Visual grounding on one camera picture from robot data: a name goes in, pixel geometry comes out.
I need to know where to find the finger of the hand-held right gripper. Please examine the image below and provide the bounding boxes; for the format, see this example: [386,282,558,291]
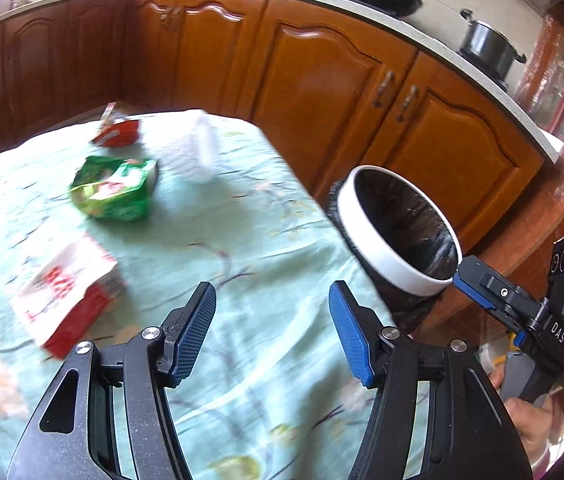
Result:
[459,255,548,318]
[452,271,530,336]

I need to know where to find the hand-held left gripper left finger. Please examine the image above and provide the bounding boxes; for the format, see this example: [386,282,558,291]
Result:
[7,281,217,480]

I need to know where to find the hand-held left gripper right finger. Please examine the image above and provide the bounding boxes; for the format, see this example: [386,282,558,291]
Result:
[328,281,534,480]

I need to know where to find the white rimmed bin black liner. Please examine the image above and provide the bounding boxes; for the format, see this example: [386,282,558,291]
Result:
[329,164,464,333]

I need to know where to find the person's right hand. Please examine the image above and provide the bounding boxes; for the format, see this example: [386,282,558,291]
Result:
[490,366,560,463]

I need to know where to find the teal floral tablecloth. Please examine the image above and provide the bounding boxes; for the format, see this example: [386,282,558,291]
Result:
[0,109,435,480]

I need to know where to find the red and white carton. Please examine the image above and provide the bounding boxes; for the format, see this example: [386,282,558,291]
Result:
[9,233,129,360]

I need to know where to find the green drink carton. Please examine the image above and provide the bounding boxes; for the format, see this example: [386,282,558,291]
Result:
[69,155,159,222]

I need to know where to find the small white foam fruit net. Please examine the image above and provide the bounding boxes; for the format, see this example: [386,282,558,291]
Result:
[171,110,218,184]

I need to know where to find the reddish wooden glazed door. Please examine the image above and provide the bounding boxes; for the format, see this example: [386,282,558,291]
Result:
[510,7,564,158]

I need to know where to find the red yellow snack packet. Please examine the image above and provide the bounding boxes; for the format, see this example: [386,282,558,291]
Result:
[91,102,143,149]

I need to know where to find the dark steel cooking pot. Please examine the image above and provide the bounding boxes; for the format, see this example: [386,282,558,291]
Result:
[458,8,528,76]

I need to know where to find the pale stone countertop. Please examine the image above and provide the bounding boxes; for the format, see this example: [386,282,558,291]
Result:
[0,0,564,164]

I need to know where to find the wooden base cabinets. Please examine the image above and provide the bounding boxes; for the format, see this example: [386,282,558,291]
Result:
[0,0,545,258]

